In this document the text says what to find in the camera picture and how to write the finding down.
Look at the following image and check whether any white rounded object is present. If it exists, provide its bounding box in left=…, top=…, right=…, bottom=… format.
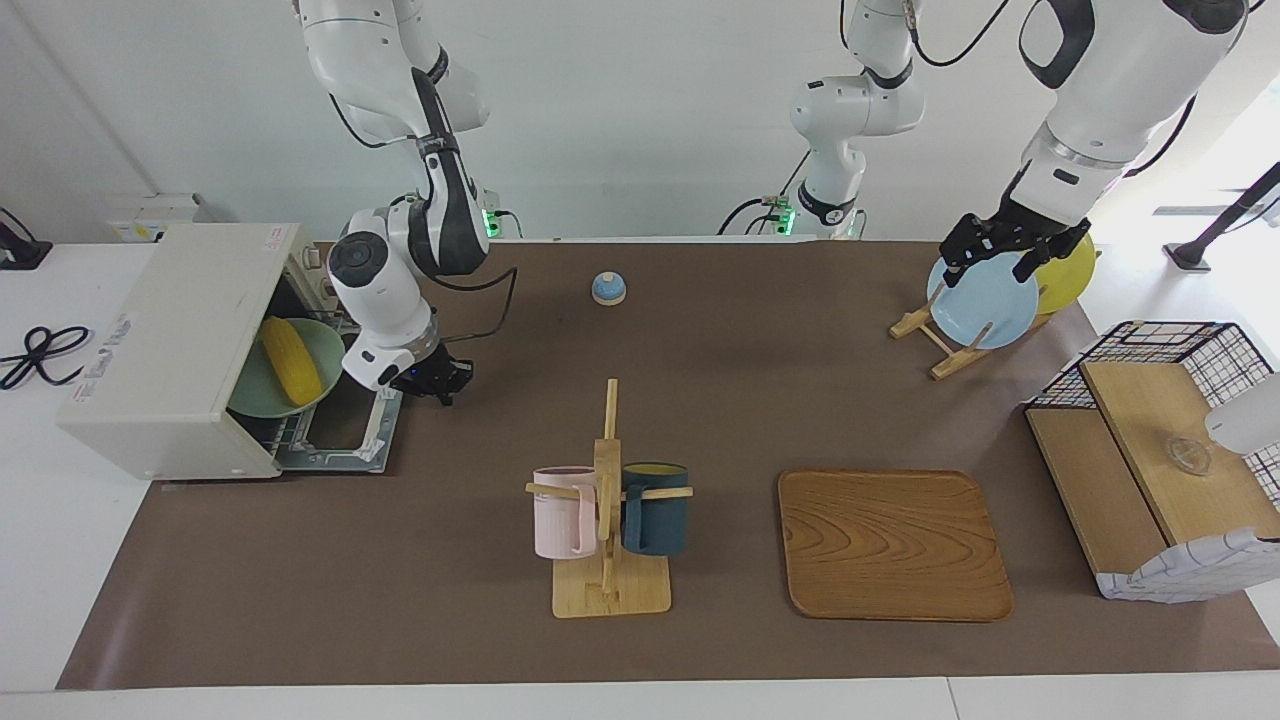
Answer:
left=1203, top=372, right=1280, bottom=458

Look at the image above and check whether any pink mug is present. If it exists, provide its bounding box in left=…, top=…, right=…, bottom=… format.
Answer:
left=531, top=465, right=600, bottom=561

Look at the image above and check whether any black camera stand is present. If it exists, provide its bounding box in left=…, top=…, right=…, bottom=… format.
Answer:
left=1164, top=160, right=1280, bottom=274

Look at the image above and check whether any pale green plate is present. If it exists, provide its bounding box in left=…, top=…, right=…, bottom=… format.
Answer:
left=227, top=317, right=348, bottom=420

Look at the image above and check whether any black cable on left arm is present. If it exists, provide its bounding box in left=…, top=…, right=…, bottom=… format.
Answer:
left=903, top=0, right=1017, bottom=71

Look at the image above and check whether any small clear glass dish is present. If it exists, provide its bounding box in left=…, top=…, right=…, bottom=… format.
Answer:
left=1164, top=436, right=1214, bottom=477

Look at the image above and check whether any oven door with metal handle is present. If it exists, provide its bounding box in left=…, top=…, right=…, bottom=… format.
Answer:
left=275, top=385, right=405, bottom=474

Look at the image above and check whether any black clamp mount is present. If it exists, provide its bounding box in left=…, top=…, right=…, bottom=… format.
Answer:
left=0, top=206, right=54, bottom=272

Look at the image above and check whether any beige toaster oven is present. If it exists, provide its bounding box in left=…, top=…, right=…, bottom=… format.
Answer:
left=55, top=222, right=406, bottom=482

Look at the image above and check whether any white power strip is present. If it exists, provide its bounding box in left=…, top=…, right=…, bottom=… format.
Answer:
left=104, top=192, right=217, bottom=245

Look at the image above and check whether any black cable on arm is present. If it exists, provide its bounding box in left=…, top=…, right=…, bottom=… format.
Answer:
left=430, top=264, right=520, bottom=347
left=903, top=0, right=1017, bottom=71

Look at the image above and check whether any yellow plate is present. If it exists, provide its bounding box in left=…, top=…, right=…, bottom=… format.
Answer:
left=1030, top=232, right=1099, bottom=317

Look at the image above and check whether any wire basket with wooden shelves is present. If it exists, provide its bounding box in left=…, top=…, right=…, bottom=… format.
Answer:
left=1023, top=320, right=1280, bottom=605

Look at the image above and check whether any wooden mug tree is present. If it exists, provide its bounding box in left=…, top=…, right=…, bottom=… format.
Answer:
left=525, top=378, right=695, bottom=620

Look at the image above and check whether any dark blue mug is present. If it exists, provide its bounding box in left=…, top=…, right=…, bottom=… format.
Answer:
left=619, top=461, right=691, bottom=559

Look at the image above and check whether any brown wooden tray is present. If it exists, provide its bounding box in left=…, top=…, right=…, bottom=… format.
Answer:
left=777, top=469, right=1016, bottom=624

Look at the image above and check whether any yellow corn cob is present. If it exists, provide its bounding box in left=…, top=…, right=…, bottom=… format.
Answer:
left=261, top=316, right=325, bottom=408

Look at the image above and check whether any brown table mat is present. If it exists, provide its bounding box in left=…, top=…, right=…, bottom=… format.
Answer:
left=55, top=238, right=1280, bottom=692

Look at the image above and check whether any coiled black cable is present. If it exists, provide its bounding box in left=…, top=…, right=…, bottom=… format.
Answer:
left=0, top=324, right=94, bottom=392

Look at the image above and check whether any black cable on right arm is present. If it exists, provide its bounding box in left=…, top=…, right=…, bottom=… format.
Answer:
left=430, top=264, right=520, bottom=347

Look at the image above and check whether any light blue plate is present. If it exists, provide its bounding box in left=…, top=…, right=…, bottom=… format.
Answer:
left=926, top=240, right=1042, bottom=352

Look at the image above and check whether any wooden plate rack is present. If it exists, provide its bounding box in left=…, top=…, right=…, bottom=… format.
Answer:
left=888, top=250, right=1104, bottom=382

